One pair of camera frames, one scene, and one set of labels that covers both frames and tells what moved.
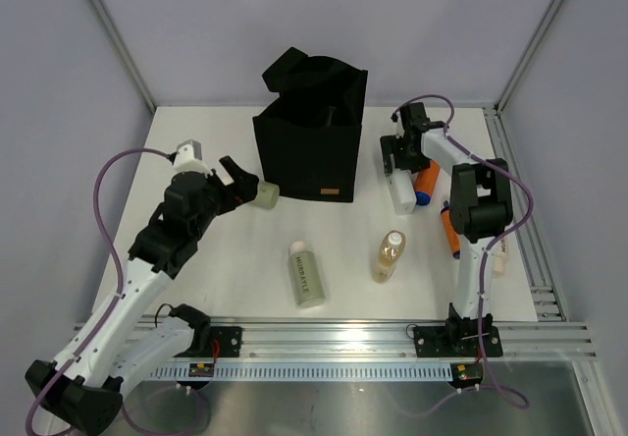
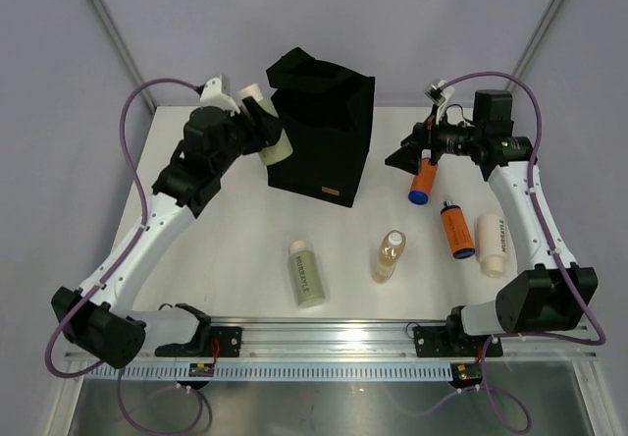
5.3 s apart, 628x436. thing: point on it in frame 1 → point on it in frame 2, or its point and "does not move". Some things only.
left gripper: x=241 y=190 → x=263 y=134
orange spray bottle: x=425 y=183 does not move
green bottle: x=268 y=194 → x=284 y=147
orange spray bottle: x=450 y=232 does not move
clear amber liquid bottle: x=392 y=245 does not move
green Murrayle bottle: x=306 y=276 does not move
